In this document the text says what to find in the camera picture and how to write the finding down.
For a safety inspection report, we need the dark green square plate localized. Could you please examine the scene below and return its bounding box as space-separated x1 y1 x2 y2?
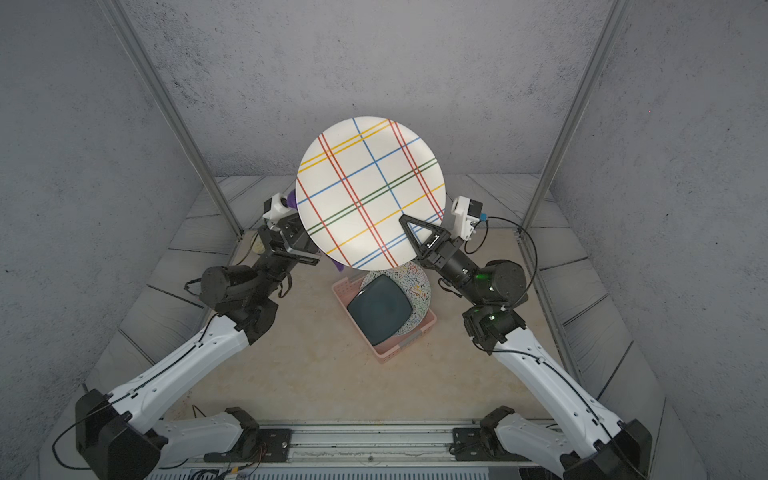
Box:
347 275 413 346

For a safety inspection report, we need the aluminium frame post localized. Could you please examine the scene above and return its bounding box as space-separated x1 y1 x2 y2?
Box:
98 0 245 239
522 0 633 229

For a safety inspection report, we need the pink plastic dish basket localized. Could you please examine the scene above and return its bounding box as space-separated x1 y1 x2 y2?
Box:
331 275 437 364

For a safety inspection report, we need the purple cleaning cloth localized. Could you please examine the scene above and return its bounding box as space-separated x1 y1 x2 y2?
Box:
286 190 297 210

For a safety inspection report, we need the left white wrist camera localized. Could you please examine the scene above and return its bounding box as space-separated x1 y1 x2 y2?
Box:
262 193 296 225

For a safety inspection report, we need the white plaid striped plate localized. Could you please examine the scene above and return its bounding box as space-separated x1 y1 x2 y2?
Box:
295 116 448 271

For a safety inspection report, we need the left aluminium frame post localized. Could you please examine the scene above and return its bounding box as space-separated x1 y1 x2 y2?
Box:
98 0 245 239

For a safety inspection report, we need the right aluminium frame post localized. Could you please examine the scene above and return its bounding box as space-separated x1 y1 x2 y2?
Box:
522 0 633 229

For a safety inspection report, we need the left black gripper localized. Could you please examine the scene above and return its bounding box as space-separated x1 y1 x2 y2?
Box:
246 214 318 307

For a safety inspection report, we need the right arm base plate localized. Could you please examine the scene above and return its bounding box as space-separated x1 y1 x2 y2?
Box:
448 426 528 462

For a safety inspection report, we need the aluminium mounting rail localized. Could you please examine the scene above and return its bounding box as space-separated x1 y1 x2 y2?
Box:
107 419 637 480

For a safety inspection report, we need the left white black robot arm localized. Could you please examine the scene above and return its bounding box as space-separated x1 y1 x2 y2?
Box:
68 212 319 479

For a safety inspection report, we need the colourful squiggle pattern plate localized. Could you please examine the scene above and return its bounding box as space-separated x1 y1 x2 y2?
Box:
361 262 432 336

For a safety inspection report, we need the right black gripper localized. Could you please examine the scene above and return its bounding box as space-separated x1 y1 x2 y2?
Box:
404 223 487 314

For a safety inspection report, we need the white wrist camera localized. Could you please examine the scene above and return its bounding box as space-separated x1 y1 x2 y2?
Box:
451 196 485 241
262 193 296 225

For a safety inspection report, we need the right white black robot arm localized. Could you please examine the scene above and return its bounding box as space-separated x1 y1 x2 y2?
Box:
399 215 652 479

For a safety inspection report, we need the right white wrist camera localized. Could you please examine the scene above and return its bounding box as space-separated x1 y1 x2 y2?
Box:
451 196 485 241

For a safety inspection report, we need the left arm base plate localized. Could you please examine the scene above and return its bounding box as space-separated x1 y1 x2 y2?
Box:
203 428 293 464

